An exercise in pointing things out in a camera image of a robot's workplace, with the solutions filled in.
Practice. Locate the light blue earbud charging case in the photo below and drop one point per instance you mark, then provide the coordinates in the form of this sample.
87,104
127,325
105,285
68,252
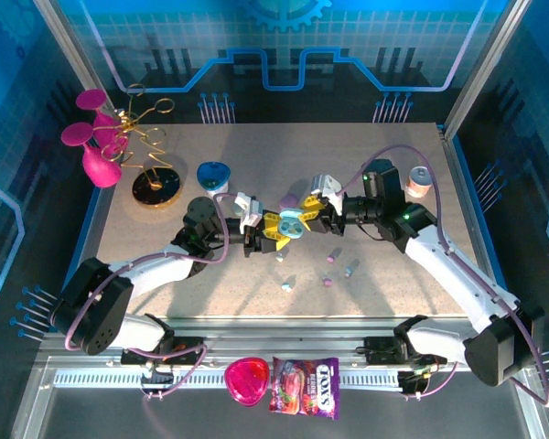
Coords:
292,235

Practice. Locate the purple earbud charging case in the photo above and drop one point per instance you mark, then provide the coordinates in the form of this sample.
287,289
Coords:
287,201

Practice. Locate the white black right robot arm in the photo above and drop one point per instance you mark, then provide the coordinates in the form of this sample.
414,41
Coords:
508,347

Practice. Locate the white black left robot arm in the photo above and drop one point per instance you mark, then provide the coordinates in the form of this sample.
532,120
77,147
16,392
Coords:
91,315

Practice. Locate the small tin can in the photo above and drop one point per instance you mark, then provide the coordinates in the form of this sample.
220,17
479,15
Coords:
420,183

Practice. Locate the blue heart-shaped container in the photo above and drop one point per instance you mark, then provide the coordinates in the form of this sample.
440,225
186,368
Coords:
212,173

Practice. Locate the magenta wine glass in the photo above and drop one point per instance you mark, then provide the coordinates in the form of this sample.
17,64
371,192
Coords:
101,171
90,98

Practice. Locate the pink translucent plastic bowl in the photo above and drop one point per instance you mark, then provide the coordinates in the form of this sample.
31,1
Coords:
247,379

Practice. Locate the small black controller board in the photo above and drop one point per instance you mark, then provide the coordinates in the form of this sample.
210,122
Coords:
158,378
412,382

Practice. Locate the purple candy bag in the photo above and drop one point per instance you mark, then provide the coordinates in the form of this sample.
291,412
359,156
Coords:
304,388

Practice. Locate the aluminium table edge rail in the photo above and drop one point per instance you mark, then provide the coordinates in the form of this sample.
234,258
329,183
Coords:
466,206

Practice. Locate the long aluminium mounting rail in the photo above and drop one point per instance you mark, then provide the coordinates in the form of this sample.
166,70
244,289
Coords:
279,334

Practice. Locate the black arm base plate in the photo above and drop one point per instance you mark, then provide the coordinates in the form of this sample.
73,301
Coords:
192,343
377,350

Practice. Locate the aluminium frame post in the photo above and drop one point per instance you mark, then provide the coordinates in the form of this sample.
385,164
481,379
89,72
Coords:
491,46
68,46

